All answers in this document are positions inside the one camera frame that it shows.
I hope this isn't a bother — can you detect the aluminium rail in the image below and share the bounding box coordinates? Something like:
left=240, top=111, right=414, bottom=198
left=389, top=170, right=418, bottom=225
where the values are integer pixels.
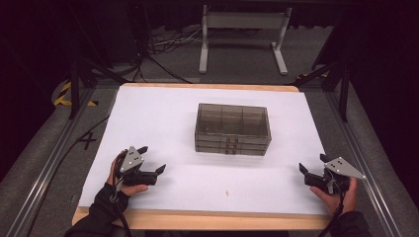
left=5, top=86, right=97, bottom=237
left=323, top=88, right=405, bottom=237

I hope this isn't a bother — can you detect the left hand-held gripper black cable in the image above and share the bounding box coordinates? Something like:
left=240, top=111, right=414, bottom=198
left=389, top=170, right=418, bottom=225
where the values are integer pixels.
left=111, top=150, right=133, bottom=237

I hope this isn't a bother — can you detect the thin black floor cable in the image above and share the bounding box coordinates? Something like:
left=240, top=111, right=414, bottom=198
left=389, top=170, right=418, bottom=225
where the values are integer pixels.
left=25, top=114, right=111, bottom=237

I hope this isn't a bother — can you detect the smoky transparent plastic drawer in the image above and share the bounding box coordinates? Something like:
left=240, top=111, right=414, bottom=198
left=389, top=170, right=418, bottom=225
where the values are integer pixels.
left=195, top=145, right=269, bottom=157

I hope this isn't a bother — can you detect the person's left hand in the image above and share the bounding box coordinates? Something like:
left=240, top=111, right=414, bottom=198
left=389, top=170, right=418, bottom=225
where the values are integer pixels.
left=106, top=155, right=149, bottom=198

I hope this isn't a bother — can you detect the white paper sheet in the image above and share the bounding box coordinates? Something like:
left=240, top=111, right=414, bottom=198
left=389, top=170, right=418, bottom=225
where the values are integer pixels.
left=78, top=84, right=331, bottom=217

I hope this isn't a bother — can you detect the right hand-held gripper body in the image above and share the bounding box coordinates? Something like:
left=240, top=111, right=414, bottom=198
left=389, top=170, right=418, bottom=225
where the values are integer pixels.
left=303, top=156, right=368, bottom=197

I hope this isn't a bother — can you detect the black metal stand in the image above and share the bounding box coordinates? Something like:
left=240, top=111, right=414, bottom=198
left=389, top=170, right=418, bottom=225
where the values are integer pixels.
left=66, top=54, right=130, bottom=120
left=286, top=58, right=351, bottom=123

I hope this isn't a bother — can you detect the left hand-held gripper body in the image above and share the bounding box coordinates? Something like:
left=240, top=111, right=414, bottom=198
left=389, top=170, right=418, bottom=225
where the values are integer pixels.
left=115, top=146, right=158, bottom=188

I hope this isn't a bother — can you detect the right hand-held gripper black cable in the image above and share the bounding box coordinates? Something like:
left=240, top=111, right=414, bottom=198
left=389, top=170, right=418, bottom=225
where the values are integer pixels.
left=316, top=189, right=347, bottom=237

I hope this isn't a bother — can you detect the hand-held gripper black cable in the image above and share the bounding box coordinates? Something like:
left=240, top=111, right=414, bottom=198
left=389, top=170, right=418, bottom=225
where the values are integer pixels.
left=316, top=189, right=347, bottom=237
left=111, top=150, right=133, bottom=237

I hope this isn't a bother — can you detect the bundle of floor cables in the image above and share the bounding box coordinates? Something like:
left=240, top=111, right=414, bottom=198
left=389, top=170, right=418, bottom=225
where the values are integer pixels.
left=146, top=27, right=204, bottom=55

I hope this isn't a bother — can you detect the smoky transparent drawer organizer box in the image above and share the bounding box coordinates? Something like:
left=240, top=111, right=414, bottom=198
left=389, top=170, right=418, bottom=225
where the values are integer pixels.
left=194, top=102, right=273, bottom=157

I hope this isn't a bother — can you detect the yellow black hazard tape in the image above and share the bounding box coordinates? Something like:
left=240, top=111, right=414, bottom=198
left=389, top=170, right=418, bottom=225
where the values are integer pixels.
left=52, top=80, right=100, bottom=108

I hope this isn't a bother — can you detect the person's right hand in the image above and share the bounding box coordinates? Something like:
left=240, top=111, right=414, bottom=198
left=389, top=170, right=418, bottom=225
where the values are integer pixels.
left=308, top=177, right=359, bottom=216

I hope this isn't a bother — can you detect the white metal table frame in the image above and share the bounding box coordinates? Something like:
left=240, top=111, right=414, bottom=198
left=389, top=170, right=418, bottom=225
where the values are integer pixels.
left=198, top=4, right=293, bottom=76

